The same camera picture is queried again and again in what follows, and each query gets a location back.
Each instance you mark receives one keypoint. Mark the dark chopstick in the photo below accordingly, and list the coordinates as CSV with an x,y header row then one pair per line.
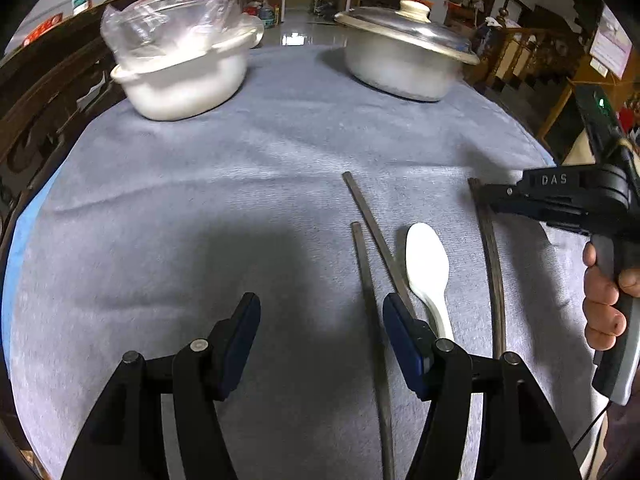
x,y
367,285
372,225
494,260

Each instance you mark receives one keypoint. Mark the white bowl with plastic wrap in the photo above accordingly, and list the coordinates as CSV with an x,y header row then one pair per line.
x,y
185,80

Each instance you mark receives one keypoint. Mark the blue water jug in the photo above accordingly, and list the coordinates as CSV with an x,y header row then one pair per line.
x,y
268,16

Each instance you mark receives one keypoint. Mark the carved wooden table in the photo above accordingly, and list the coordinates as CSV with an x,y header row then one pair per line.
x,y
40,105

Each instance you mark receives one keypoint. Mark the white spoon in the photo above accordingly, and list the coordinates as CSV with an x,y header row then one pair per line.
x,y
425,260

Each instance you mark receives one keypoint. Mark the wall calendar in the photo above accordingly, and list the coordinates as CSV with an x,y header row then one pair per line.
x,y
611,42

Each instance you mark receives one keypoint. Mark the wooden stair railing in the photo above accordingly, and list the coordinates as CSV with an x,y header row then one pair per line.
x,y
525,55

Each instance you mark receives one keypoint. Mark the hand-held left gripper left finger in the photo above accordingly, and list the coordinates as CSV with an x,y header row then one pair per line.
x,y
243,338

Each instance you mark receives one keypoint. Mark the grey tablecloth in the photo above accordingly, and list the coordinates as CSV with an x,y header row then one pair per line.
x,y
225,185

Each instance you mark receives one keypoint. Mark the person's right hand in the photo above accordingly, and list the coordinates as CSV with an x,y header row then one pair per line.
x,y
602,305

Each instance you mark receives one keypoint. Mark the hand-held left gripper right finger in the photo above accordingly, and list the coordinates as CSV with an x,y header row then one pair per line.
x,y
401,345

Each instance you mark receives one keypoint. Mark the metal pot with lid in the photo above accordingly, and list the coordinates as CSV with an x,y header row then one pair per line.
x,y
400,65

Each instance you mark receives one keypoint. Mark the blue table cover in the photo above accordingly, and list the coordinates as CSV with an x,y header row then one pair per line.
x,y
22,232

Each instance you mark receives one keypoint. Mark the pink checked tablecloth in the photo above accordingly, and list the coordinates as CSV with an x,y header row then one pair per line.
x,y
42,29

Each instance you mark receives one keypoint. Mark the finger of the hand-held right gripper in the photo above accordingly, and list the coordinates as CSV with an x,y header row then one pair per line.
x,y
502,199

